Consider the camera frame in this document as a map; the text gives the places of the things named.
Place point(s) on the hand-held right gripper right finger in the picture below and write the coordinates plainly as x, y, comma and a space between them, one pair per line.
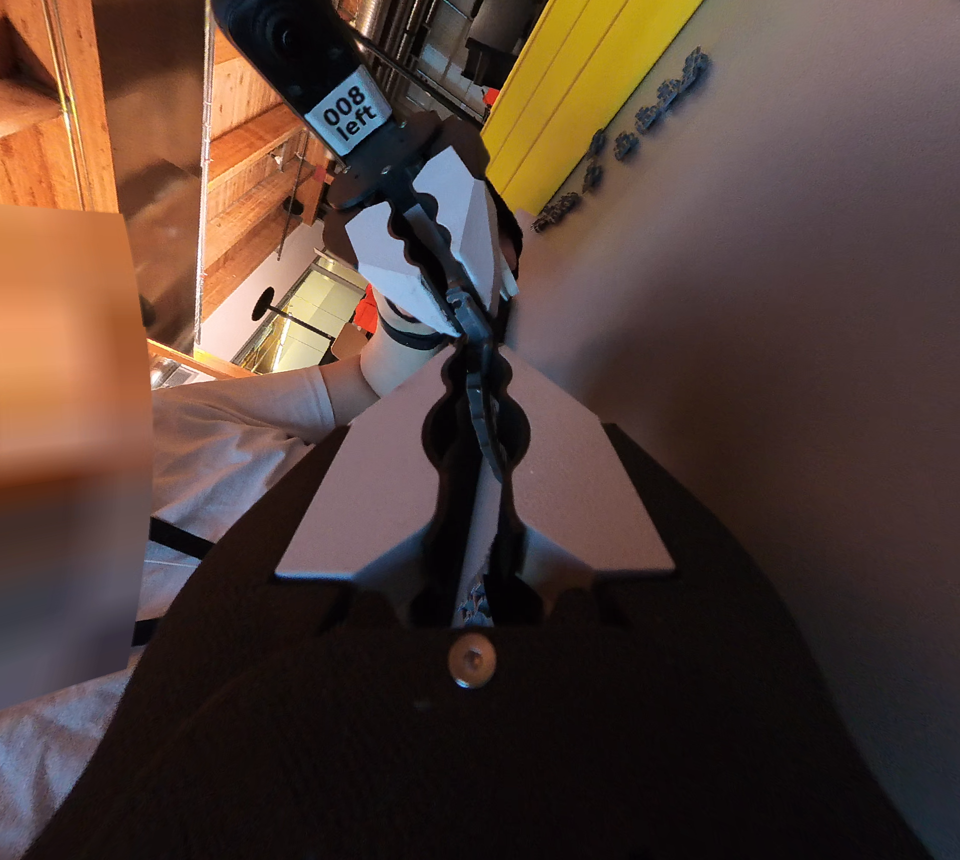
592, 500

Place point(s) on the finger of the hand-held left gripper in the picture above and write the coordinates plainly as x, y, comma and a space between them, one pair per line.
469, 215
382, 253

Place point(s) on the person's left forearm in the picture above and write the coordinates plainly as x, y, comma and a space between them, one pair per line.
349, 395

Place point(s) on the black ceiling pole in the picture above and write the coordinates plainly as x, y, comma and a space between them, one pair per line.
263, 304

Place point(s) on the single grey track link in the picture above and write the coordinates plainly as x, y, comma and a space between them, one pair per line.
471, 313

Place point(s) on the scattered loose track links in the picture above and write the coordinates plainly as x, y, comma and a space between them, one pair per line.
559, 209

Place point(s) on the yellow plastic bin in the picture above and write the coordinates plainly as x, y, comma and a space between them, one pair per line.
600, 50

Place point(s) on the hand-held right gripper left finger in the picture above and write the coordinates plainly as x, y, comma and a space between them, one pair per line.
360, 500

